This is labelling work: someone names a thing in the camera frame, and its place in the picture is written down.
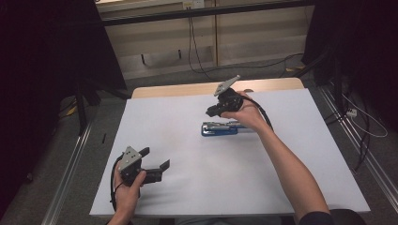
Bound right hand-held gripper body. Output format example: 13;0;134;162
213;74;245;114

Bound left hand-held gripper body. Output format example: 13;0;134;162
117;145;148;188

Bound blue stapler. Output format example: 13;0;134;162
200;120;257;138

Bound person's right hand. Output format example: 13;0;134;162
220;90;268;133

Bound person's left hand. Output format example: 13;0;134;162
113;161;147;218

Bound white table cover sheet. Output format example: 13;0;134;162
89;87;372;218

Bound wooden table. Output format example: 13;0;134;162
130;77;306;99

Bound black metal stand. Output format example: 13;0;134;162
74;79;132;136

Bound person's grey trousers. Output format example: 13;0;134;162
175;216;283;225

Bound black horizontal bar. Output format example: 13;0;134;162
101;0;315;27

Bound black curtain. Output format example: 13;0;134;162
0;0;128;217
301;0;398;132

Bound person's dark clothing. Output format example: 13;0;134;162
298;208;368;225

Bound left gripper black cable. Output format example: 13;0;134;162
109;154;125;213

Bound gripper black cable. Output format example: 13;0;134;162
240;94;274;131
109;154;125;213

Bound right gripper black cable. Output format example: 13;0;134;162
240;94;274;131

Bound black floor cable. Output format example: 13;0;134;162
203;52;305;79

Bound aluminium floor rail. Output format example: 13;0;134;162
40;123;94;225
318;85;398;205

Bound black hanging cables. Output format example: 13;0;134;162
187;6;218;81

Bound white wall socket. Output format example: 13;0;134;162
182;0;206;9

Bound white cable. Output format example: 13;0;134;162
341;93;389;139

